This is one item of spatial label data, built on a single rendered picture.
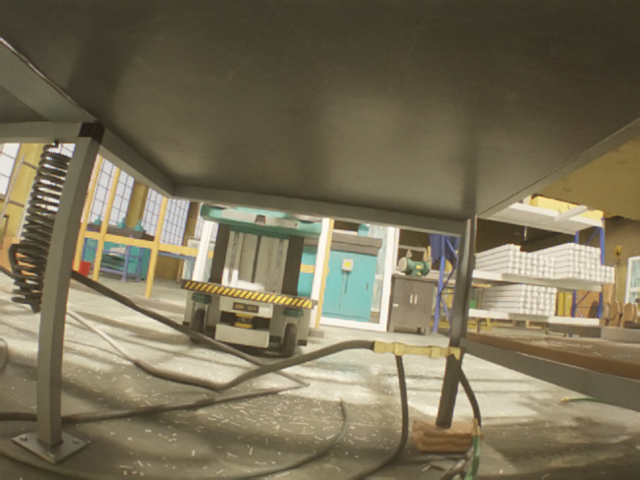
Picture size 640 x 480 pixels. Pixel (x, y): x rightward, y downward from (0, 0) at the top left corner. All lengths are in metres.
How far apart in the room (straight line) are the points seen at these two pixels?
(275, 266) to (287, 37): 1.81
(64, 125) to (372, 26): 0.54
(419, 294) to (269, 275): 2.91
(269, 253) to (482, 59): 1.90
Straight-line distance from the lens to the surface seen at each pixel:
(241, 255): 2.14
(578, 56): 0.36
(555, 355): 0.57
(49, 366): 0.65
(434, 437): 0.91
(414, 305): 4.67
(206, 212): 1.95
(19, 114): 0.76
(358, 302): 4.79
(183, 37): 0.38
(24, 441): 0.71
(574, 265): 5.29
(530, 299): 5.00
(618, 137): 0.55
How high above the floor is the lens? 0.34
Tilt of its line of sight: 9 degrees up
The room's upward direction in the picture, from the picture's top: 8 degrees clockwise
